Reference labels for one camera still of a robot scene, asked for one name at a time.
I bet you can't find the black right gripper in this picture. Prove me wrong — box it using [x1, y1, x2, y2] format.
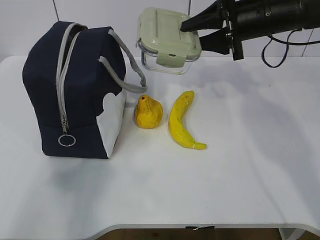
[180, 0, 303, 61]

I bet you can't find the green lidded glass container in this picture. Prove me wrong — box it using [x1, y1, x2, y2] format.
[136, 7, 202, 75]

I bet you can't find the yellow banana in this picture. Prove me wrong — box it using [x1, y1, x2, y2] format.
[168, 90, 207, 150]

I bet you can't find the yellow pear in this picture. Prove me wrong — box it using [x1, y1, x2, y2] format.
[134, 94, 163, 129]

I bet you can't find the navy blue lunch bag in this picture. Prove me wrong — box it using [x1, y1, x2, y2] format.
[22, 21, 148, 159]

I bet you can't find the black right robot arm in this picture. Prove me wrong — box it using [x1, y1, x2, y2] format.
[180, 0, 320, 61]

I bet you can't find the black tape on table edge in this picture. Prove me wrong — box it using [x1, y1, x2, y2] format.
[185, 225, 215, 231]

